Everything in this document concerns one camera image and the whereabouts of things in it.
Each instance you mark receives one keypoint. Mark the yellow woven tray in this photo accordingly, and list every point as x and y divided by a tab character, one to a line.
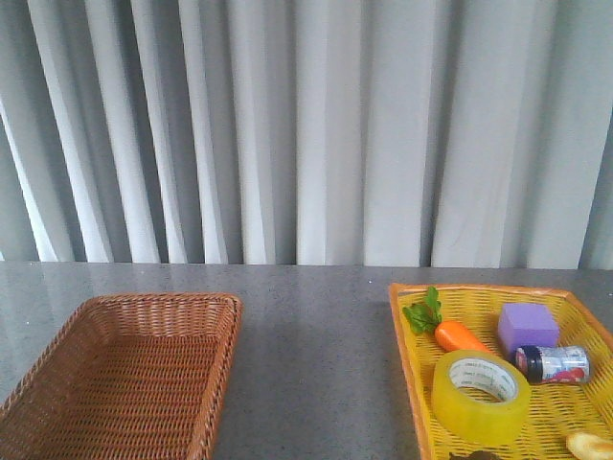
556	410

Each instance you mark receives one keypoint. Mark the purple foam cube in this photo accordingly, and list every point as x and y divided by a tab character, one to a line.
521	324

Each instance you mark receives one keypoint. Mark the brown wicker basket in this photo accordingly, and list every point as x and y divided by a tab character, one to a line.
128	376

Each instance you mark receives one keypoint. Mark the yellow tape roll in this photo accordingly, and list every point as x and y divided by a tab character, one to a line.
480	397

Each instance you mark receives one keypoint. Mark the grey pleated curtain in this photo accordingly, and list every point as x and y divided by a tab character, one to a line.
391	133

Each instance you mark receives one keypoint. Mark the small jar with dark lid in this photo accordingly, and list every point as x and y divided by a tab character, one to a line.
569	364

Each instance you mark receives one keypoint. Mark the orange toy carrot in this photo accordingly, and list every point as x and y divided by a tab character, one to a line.
425	317

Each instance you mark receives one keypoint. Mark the pale yellow food item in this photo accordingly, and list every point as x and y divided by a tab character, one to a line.
586	446

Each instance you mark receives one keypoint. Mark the dark brown object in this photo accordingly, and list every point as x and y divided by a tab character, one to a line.
475	455

